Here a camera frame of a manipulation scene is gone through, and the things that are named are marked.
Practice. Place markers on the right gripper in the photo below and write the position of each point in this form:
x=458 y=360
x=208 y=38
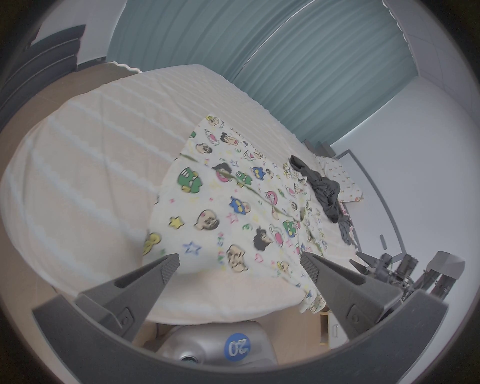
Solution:
x=384 y=272

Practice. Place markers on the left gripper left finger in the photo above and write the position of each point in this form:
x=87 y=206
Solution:
x=127 y=296

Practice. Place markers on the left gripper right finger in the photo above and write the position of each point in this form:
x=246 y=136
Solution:
x=348 y=296

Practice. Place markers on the white printed pyjama top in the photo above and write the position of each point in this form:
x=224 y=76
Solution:
x=225 y=195

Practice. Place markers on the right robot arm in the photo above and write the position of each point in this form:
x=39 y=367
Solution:
x=446 y=262

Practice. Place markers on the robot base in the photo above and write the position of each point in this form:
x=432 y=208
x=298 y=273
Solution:
x=210 y=337

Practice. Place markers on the dark grey garment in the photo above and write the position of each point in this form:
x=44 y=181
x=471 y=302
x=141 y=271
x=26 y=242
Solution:
x=347 y=232

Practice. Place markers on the black garment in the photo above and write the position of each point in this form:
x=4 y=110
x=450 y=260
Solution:
x=326 y=191

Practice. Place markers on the white printed pillow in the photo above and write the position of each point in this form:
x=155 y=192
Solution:
x=343 y=180

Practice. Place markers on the grey bedside table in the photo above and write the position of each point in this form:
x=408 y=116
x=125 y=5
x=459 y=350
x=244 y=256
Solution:
x=318 y=148

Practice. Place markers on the bed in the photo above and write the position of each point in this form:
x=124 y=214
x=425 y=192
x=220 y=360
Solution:
x=93 y=150

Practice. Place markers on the blue-green curtain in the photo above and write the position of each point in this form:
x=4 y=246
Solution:
x=281 y=56

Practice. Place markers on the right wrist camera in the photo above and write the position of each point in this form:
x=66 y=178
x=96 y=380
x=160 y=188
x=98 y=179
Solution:
x=385 y=258

